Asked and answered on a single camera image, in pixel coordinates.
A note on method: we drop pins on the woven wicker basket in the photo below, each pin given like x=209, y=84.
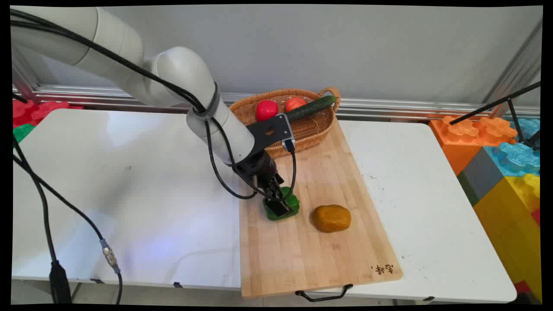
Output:
x=309, y=127

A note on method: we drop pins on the brown potato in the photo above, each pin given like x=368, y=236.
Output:
x=332, y=218

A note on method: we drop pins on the red tomato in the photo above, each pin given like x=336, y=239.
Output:
x=266, y=110

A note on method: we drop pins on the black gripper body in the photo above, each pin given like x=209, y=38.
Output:
x=259, y=167

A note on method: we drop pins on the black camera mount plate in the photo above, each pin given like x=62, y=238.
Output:
x=268, y=129

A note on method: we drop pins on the black tripod stand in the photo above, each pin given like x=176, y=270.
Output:
x=497, y=103

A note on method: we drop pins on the green foam block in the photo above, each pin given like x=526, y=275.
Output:
x=22, y=132

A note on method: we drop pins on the dark green cucumber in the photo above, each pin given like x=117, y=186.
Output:
x=313, y=108

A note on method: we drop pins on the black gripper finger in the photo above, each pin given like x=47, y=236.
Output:
x=280, y=208
x=268, y=192

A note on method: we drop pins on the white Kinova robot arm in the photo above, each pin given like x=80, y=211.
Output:
x=181, y=73

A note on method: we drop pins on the red foam block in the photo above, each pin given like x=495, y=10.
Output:
x=41, y=110

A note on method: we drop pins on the green bell pepper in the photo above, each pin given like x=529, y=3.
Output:
x=293, y=204

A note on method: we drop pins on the orange foam block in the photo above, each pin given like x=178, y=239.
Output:
x=462, y=138

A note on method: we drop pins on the wooden cutting board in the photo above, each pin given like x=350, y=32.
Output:
x=319, y=255

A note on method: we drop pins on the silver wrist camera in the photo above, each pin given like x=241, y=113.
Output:
x=288, y=137

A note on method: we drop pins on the orange-red tomato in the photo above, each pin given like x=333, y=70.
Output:
x=295, y=103

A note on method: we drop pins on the aluminium frame rail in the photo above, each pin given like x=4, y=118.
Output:
x=389, y=107

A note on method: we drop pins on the blue foam block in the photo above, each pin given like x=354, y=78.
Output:
x=518, y=157
x=528, y=127

